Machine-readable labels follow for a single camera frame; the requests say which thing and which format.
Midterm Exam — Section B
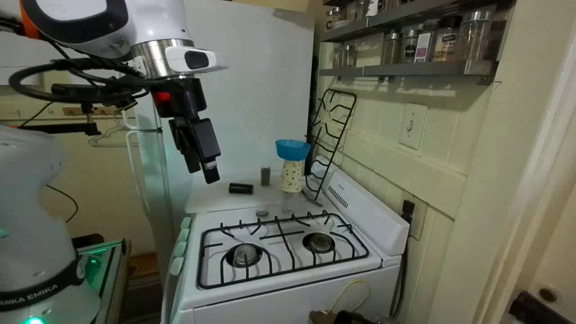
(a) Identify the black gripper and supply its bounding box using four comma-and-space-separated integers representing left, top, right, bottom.
152, 77, 224, 185

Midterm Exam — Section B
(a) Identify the speckled paper cup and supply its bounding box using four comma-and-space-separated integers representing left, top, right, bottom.
278, 158, 308, 196

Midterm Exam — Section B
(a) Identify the blue plastic bowl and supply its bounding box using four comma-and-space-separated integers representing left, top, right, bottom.
274, 138, 314, 163

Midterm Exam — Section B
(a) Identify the white stove cover board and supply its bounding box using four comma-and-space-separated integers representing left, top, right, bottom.
186, 178, 330, 221

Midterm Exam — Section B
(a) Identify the round stove burner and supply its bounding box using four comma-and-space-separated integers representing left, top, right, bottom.
301, 230, 337, 255
224, 241, 267, 270

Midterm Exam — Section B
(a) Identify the black stove grate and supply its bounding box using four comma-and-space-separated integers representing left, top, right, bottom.
303, 88, 360, 203
197, 208, 373, 291

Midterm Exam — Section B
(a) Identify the white gas stove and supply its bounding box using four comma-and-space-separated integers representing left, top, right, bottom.
161, 163, 413, 324

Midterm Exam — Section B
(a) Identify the black cylinder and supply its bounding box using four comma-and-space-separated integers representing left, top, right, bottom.
227, 181, 256, 196

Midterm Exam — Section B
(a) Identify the white refrigerator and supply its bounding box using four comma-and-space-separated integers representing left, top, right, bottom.
134, 0, 317, 284

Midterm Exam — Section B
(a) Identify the robot stand with green light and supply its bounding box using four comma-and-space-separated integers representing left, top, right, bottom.
71, 234, 132, 324

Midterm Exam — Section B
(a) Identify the small clear spice jar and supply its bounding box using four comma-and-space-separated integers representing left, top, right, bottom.
382, 30, 404, 66

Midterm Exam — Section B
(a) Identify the grey spice rack shelf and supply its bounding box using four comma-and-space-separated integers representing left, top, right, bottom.
321, 0, 519, 43
317, 61, 501, 84

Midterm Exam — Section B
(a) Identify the dark spice jar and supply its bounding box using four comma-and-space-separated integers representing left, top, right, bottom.
400, 25, 420, 64

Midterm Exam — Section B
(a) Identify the white label spice jar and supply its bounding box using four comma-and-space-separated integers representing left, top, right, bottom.
413, 23, 436, 64

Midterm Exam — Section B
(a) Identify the brown label spice jar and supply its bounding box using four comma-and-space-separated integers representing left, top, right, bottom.
432, 12, 465, 64

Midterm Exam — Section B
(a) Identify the tall clear spice jar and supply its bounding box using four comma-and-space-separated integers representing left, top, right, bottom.
463, 5, 499, 77

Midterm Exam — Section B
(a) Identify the black door hardware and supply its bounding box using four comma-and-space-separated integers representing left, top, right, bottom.
508, 286, 575, 324

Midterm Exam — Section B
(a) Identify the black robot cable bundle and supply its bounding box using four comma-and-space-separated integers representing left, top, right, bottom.
8, 55, 153, 113

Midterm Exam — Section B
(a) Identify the black wall plug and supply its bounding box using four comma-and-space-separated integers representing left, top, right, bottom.
400, 198, 418, 225

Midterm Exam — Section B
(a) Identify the white light switch plate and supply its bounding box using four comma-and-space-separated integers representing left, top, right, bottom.
398, 100, 431, 153

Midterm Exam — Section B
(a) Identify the black power cable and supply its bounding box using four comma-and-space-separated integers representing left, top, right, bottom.
387, 219, 414, 320

